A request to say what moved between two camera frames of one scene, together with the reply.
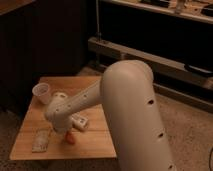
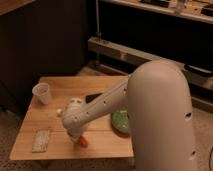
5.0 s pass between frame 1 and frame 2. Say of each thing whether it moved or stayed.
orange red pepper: moved
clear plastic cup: stayed
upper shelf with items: stayed
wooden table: stayed
